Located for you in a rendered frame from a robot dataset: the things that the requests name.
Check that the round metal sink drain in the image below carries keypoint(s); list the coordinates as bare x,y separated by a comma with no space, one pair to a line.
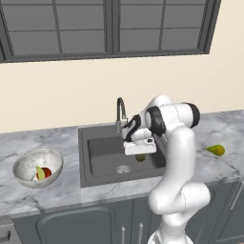
123,169

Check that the dark grey curved tap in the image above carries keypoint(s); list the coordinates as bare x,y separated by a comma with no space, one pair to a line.
121,109

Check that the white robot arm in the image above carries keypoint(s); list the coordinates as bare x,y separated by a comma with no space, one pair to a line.
178,149

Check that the dark grey window frame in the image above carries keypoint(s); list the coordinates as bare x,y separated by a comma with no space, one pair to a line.
109,28

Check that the grey cupboard door arched panel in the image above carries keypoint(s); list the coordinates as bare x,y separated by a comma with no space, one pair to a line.
76,224

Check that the pale green frozen vegetable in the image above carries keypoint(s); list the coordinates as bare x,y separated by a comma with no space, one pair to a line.
40,173

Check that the yellow green pear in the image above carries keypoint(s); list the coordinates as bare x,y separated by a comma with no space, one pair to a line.
216,150

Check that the grey marbled bowl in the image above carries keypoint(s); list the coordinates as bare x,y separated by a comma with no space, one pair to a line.
30,165

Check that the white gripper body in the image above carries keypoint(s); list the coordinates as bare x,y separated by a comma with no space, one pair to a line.
139,148

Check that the dark grey sink basin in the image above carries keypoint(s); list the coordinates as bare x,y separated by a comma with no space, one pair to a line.
105,152

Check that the green frozen fruit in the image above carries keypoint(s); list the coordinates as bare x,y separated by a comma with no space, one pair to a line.
140,157

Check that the pale grey dishwasher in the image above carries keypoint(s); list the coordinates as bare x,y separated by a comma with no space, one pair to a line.
8,232

